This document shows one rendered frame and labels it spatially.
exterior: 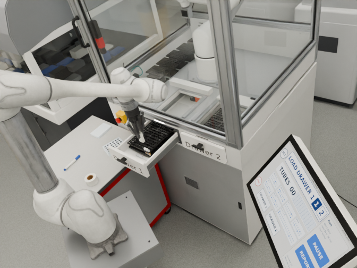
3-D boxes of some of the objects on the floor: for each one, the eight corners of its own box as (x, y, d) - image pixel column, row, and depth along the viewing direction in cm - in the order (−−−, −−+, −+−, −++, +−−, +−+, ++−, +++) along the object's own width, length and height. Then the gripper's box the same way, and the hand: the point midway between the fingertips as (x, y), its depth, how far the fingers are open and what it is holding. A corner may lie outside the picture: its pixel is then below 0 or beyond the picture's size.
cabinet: (252, 251, 227) (243, 172, 176) (143, 191, 286) (114, 118, 235) (310, 161, 276) (317, 77, 225) (207, 125, 335) (195, 53, 284)
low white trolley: (124, 271, 235) (83, 204, 186) (71, 230, 270) (26, 165, 222) (175, 211, 264) (152, 140, 216) (122, 182, 300) (92, 115, 252)
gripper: (134, 98, 176) (145, 132, 191) (116, 111, 169) (129, 146, 184) (144, 101, 172) (154, 136, 187) (126, 115, 165) (138, 151, 180)
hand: (140, 136), depth 183 cm, fingers closed
